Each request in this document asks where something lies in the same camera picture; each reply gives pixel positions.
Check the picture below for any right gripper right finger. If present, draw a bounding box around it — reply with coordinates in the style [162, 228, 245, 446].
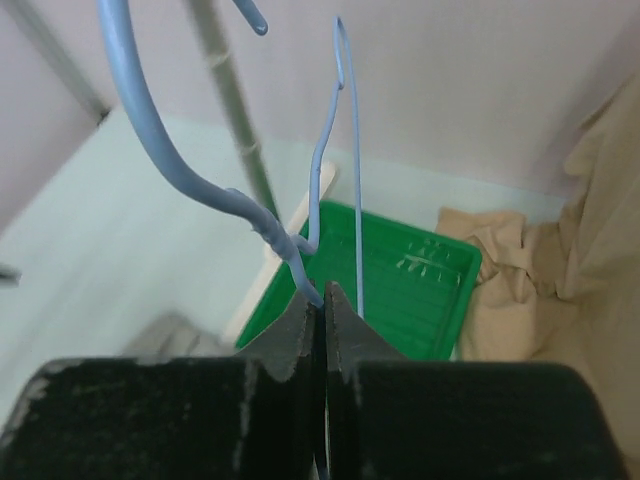
[325, 282, 628, 479]

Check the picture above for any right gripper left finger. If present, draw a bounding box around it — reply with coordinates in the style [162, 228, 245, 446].
[1, 295, 317, 479]

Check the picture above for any grey t shirt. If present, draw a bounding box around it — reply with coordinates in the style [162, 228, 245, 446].
[122, 312, 237, 359]

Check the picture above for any beige t shirt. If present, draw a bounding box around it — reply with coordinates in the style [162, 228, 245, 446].
[436, 76, 639, 478]

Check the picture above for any green plastic bin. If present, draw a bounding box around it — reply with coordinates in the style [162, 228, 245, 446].
[234, 199, 484, 363]

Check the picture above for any metal clothes rack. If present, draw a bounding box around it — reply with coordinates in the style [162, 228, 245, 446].
[188, 1, 336, 346]

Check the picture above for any aluminium corner post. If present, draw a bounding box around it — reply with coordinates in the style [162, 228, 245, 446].
[1, 0, 111, 126]

